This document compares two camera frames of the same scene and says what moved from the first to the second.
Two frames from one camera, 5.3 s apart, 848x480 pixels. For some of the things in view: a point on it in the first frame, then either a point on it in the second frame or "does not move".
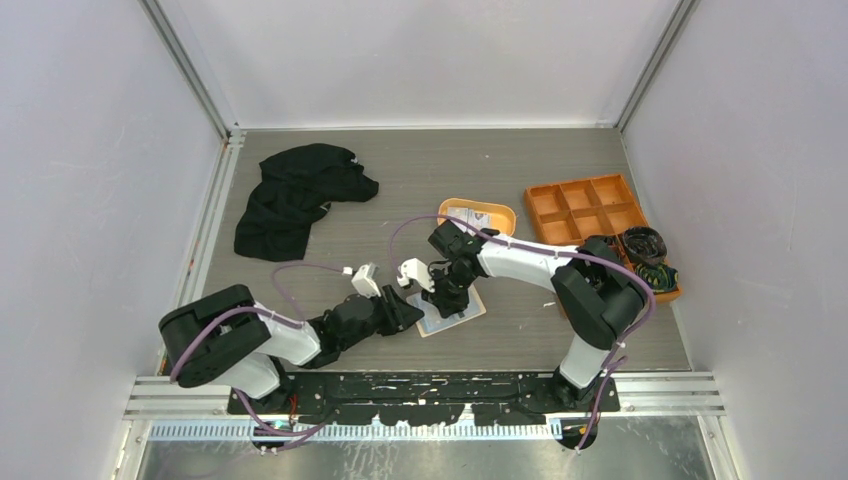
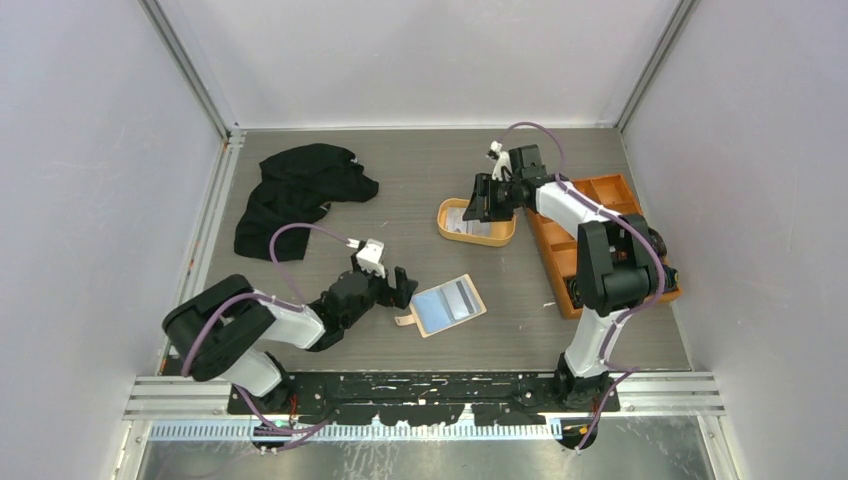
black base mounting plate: [444, 397] does not move
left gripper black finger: [405, 315] -> [404, 288]
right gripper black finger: [449, 303] -> [478, 207]
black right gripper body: [451, 279] -> [503, 199]
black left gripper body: [381, 319] -> [381, 291]
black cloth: [295, 187] does not move
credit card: [478, 220] does not move
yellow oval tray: [503, 216] does not move
